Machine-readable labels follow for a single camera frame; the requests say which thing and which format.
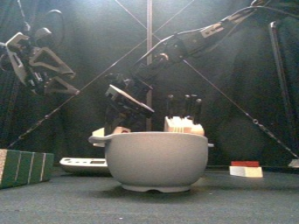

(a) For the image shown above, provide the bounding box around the red topped toy nigiri sushi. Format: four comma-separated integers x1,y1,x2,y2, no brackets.
228,160,264,179

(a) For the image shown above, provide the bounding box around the diagonal metal brace rod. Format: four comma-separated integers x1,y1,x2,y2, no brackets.
4,0,196,150
115,0,299,160

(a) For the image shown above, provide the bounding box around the white kitchen scale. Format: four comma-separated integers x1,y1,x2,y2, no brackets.
59,157,112,176

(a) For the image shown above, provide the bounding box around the green box with white stripes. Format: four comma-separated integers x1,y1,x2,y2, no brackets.
0,149,55,189

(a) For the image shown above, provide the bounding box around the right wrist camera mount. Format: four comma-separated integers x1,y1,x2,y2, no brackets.
105,84,155,118

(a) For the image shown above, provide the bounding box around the black knife handle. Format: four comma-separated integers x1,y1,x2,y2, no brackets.
167,94,175,119
181,94,192,118
189,94,199,117
191,98,203,125

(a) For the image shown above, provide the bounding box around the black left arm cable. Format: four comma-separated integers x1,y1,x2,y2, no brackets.
15,0,67,49

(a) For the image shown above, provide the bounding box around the vertical metal frame post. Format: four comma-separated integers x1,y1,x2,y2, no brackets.
145,0,155,132

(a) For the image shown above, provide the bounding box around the grey bowl with handles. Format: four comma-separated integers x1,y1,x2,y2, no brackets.
88,131,215,193

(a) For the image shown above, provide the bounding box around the dark side frame post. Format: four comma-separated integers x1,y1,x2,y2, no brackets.
268,20,299,147

